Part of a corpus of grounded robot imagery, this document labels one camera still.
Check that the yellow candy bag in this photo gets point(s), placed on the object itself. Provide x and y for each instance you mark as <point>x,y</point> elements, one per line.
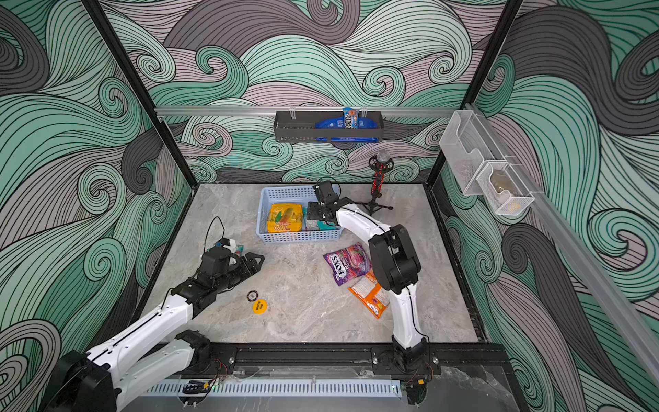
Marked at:
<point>285,218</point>

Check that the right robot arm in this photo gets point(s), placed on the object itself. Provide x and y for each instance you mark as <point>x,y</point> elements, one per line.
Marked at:
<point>396,268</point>

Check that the light blue plastic basket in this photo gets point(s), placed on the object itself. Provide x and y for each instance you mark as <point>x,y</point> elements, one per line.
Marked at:
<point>296,194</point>

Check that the white slotted cable duct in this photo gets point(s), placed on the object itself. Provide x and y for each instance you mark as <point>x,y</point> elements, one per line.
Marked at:
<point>305,388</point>

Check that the aluminium rail back wall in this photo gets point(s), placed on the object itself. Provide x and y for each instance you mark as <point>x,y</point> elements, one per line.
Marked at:
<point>264,111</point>

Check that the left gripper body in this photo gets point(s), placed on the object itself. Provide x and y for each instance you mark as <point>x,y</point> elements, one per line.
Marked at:
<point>233,275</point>

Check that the teal candy bag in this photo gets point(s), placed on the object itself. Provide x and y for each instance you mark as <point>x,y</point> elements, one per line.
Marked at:
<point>311,225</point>

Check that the blue packet on shelf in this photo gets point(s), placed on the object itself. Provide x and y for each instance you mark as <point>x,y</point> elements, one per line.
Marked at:
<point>349,120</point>

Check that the black wall shelf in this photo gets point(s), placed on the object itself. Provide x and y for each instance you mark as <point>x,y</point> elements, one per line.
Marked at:
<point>301,128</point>

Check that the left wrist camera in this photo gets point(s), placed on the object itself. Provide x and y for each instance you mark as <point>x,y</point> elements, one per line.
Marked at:
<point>231,245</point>

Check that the yellow round sticker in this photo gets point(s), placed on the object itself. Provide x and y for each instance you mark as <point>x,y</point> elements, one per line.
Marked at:
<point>260,306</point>

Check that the small clear wall bin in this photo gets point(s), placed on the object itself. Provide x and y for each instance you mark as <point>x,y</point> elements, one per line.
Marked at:
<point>504,190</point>

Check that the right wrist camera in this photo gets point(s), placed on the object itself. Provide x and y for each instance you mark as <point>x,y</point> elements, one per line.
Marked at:
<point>325,192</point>

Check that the red black mini tripod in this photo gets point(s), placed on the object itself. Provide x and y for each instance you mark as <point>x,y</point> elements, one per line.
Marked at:
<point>380,164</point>

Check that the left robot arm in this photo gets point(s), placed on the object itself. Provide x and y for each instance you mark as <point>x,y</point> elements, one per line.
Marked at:
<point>112,374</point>

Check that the clear plastic wall bin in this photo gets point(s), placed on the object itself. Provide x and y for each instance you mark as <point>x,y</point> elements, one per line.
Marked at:
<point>468,146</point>

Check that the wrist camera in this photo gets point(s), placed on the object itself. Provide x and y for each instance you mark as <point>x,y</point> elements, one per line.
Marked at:
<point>231,245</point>
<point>325,192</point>

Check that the purple Fox's berries bag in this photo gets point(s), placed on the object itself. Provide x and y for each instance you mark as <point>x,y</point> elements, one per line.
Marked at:
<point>348,263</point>

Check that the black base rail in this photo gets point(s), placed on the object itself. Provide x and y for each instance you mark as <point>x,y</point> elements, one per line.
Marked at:
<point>381,358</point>

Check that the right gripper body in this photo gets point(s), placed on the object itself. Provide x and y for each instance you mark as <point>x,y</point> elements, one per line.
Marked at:
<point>317,210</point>

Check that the orange candy bag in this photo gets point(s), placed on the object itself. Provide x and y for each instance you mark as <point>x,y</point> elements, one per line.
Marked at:
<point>370,293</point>

